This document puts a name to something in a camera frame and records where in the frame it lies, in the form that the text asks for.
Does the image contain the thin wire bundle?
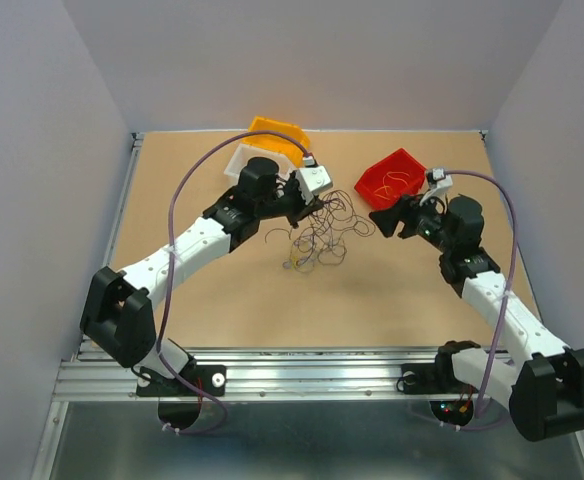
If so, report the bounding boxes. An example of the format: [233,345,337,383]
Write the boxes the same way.
[264,188,377,274]

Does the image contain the white plastic bin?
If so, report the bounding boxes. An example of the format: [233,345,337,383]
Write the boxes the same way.
[224,143,297,186]

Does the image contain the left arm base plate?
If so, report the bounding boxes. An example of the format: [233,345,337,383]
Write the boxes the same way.
[136,364,226,398]

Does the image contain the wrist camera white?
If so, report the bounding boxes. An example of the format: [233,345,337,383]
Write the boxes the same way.
[419,167,453,206]
[295,165,333,198]

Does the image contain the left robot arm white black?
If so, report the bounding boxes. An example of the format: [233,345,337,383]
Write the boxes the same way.
[80,157,333,394]

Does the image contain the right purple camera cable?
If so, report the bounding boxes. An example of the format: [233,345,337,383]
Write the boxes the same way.
[439,169,521,432]

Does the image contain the yellow thin wire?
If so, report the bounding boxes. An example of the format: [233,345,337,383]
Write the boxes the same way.
[375,172,411,201]

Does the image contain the red plastic bin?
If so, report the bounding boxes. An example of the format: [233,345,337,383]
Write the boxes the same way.
[354,148,426,211]

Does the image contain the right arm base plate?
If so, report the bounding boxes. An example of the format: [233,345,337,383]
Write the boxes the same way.
[396,358,485,395]

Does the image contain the purple camera cable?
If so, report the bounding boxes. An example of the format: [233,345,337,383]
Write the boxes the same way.
[155,130,318,437]
[439,169,521,432]

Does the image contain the yellow plastic bin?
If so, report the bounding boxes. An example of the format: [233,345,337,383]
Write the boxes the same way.
[247,115,311,169]

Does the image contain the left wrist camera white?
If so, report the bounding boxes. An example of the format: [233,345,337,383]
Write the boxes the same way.
[295,165,333,198]

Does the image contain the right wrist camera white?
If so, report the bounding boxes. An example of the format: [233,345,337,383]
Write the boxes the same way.
[419,167,453,206]

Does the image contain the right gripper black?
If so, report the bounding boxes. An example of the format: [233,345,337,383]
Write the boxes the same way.
[366,188,454,254]

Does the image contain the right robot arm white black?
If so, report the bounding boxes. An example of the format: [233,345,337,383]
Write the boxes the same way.
[369,195,584,441]

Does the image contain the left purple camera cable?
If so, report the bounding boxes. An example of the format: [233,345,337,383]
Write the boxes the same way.
[155,130,318,437]

